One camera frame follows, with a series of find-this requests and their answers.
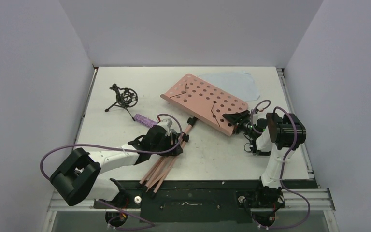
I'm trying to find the purple glitter microphone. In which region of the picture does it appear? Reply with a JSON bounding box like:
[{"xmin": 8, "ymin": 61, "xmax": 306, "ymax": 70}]
[{"xmin": 133, "ymin": 114, "xmax": 158, "ymax": 128}]

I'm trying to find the white sheet music paper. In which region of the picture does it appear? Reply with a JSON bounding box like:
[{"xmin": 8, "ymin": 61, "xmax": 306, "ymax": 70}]
[{"xmin": 198, "ymin": 71, "xmax": 260, "ymax": 102}]

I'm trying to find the pink perforated music stand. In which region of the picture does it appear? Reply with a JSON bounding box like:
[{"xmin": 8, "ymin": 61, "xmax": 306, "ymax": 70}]
[{"xmin": 139, "ymin": 73, "xmax": 250, "ymax": 195}]

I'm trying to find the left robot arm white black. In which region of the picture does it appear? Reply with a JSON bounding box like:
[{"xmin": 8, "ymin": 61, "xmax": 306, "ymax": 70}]
[{"xmin": 49, "ymin": 124, "xmax": 184, "ymax": 208}]

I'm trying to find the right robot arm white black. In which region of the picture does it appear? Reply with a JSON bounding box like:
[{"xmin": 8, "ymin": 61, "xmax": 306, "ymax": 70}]
[{"xmin": 222, "ymin": 110, "xmax": 307, "ymax": 207}]

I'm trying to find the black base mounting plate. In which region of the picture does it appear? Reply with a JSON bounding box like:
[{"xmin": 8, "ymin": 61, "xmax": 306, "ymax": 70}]
[{"xmin": 92, "ymin": 180, "xmax": 319, "ymax": 224}]

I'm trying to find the left wrist camera silver box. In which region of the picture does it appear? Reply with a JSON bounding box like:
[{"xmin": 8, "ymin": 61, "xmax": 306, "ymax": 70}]
[{"xmin": 157, "ymin": 118, "xmax": 172, "ymax": 133}]

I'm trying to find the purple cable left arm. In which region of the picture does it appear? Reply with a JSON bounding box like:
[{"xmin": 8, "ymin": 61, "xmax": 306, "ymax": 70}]
[{"xmin": 40, "ymin": 113, "xmax": 184, "ymax": 182}]

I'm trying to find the black microphone shock mount tripod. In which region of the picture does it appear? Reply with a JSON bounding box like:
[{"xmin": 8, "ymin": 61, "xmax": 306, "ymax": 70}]
[{"xmin": 104, "ymin": 83, "xmax": 139, "ymax": 121}]

